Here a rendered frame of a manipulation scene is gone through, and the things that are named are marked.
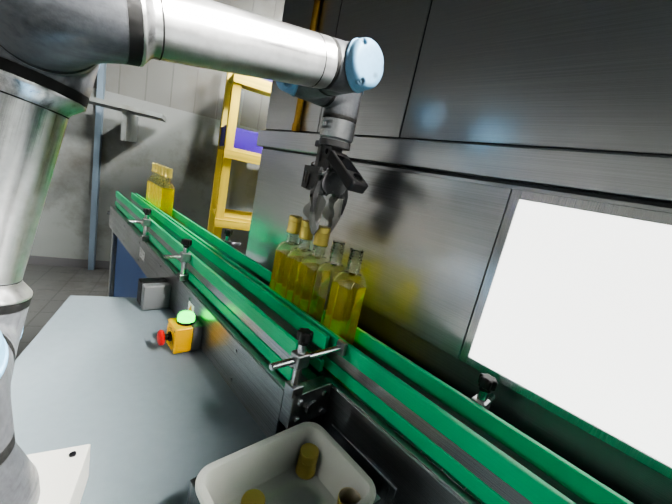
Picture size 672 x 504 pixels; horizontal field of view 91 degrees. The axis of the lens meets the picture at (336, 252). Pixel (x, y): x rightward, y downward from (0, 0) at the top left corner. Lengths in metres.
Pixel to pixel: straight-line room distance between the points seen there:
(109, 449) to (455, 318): 0.67
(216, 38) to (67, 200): 3.37
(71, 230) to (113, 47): 3.41
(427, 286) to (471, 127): 0.34
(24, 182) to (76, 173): 3.16
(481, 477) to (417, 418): 0.11
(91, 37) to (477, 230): 0.62
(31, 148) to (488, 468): 0.73
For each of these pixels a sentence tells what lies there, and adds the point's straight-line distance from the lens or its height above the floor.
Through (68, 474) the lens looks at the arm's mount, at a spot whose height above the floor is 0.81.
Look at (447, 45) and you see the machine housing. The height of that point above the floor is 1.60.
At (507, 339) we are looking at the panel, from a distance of 0.68.
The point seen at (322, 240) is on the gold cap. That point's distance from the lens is 0.75.
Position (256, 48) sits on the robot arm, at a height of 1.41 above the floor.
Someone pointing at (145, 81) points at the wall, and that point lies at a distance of 3.67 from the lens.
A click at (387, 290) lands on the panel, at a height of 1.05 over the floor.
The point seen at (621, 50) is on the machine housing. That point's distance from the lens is 0.73.
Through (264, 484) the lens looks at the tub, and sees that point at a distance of 0.67.
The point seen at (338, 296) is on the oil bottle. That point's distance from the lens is 0.69.
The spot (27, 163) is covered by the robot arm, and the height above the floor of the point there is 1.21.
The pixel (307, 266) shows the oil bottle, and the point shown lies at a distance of 0.76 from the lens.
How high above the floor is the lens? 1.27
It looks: 12 degrees down
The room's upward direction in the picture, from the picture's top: 12 degrees clockwise
